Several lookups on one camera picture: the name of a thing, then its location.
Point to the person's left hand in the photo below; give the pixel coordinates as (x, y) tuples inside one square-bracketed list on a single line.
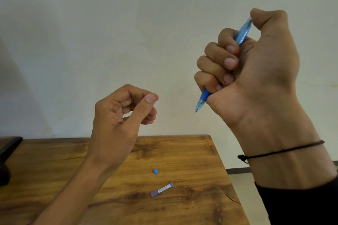
[(113, 127)]

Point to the person's right hand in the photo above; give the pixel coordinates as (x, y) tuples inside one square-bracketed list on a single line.
[(266, 74)]

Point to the blue mechanical pencil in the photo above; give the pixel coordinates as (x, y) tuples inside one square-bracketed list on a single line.
[(243, 32)]

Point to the small blue cap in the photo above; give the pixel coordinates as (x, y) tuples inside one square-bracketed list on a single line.
[(155, 171)]

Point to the clear purple lead case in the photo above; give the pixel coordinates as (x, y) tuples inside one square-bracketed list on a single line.
[(161, 189)]

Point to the person's left forearm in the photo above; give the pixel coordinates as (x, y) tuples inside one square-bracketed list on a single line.
[(74, 195)]

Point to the person's right forearm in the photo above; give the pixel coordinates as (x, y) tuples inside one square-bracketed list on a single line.
[(295, 188)]

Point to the black monitor stand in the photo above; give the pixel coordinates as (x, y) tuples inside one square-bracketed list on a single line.
[(6, 159)]

